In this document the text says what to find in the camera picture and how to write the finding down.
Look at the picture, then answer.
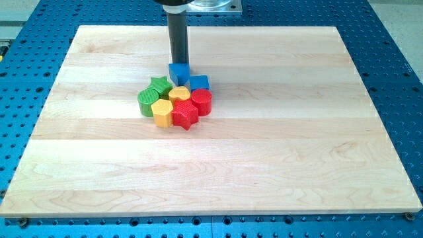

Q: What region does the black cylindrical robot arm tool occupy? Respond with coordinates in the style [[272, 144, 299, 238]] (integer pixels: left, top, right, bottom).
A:
[[155, 0, 193, 63]]

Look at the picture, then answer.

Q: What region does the red star block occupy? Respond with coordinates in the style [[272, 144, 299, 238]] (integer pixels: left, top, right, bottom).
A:
[[171, 100, 199, 130]]

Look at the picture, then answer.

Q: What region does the green star block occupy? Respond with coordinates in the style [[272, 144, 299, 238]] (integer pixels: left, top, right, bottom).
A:
[[147, 76, 173, 100]]

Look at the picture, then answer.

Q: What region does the red cylinder block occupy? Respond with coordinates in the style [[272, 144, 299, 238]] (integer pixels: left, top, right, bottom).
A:
[[191, 89, 212, 116]]

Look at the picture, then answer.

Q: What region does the blue wedge block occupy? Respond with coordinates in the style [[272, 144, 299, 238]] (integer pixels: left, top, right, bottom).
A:
[[189, 75, 210, 92]]

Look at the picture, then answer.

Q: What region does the yellow heart block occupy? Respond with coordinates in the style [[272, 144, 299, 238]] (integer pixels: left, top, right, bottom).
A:
[[168, 86, 190, 104]]

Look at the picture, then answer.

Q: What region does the yellow hexagon block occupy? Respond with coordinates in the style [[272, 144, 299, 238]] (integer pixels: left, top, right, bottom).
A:
[[151, 99, 173, 128]]

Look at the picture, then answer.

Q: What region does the blue cube block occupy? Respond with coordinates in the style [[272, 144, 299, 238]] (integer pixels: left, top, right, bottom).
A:
[[169, 63, 190, 86]]

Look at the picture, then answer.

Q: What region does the green cylinder block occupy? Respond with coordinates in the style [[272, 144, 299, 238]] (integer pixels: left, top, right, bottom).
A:
[[137, 89, 159, 117]]

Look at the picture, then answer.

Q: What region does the light wooden board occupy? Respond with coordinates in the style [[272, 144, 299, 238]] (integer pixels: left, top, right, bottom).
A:
[[1, 25, 422, 218]]

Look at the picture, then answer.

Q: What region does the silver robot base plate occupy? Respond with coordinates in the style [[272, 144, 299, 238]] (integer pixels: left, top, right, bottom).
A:
[[186, 0, 243, 15]]

